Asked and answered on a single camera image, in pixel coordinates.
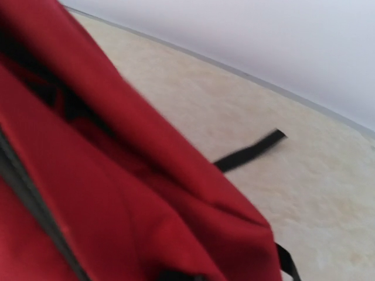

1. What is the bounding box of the red student backpack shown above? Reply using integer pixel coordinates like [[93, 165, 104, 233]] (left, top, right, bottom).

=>
[[1, 1, 299, 280]]

